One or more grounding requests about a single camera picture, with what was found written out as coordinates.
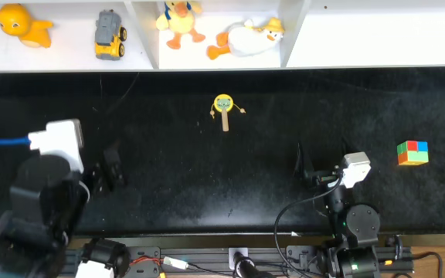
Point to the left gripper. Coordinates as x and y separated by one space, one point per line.
97 179

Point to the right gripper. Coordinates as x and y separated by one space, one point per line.
319 178

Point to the grey and yellow toy truck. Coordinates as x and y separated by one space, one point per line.
108 34

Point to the yellow rubber duck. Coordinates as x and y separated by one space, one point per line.
15 21

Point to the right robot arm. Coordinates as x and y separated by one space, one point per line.
361 224

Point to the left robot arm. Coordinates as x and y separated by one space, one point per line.
41 201

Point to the many-coloured puzzle cube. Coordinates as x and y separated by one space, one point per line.
413 153

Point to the yellow wooden rattle drum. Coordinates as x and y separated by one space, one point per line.
223 104

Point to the white shelf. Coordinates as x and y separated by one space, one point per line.
72 50

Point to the white plush duck yellow hat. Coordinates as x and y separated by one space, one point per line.
247 40

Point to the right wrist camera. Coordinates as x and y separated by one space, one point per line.
355 166

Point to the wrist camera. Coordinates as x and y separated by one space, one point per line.
355 166
62 141

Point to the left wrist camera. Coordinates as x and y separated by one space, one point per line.
62 141

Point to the mounting rail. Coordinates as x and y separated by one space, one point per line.
207 256

